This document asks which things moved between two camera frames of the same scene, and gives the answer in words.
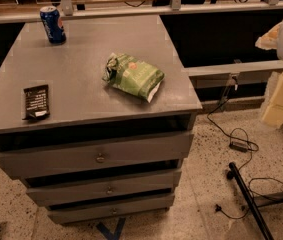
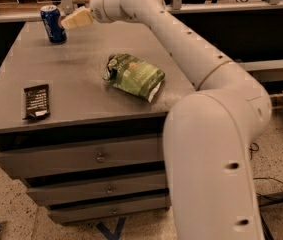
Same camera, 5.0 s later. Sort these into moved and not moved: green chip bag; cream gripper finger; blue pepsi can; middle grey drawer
Moved: cream gripper finger
Not moved: middle grey drawer; blue pepsi can; green chip bag
